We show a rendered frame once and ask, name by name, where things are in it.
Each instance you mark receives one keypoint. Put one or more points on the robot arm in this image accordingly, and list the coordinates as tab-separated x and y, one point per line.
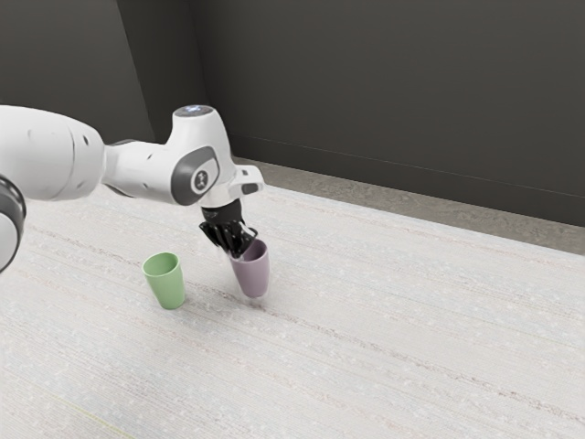
137	167

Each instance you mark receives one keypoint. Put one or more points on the purple cup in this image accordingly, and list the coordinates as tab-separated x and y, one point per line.
253	272

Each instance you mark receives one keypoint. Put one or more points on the green cup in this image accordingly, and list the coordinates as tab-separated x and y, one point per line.
165	281

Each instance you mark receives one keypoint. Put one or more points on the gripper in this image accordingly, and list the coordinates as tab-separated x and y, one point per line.
224	224

